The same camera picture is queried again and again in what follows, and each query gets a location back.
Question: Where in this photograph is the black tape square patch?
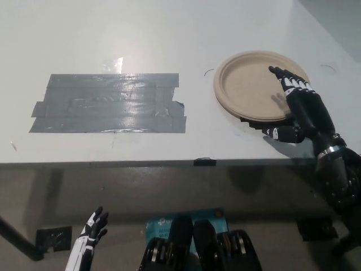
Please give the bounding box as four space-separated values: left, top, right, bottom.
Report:
239 116 273 135

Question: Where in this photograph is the teal cardboard box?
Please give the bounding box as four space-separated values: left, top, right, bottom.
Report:
144 208 228 253

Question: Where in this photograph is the beige paper plate stack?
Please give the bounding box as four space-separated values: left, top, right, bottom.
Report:
213 50 311 123

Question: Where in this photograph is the grey duct tape patch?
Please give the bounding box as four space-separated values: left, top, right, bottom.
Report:
28 73 187 134

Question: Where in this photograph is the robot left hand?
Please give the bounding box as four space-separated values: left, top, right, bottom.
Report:
77 206 109 249

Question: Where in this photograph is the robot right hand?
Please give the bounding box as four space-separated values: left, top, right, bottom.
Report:
261 65 347 155

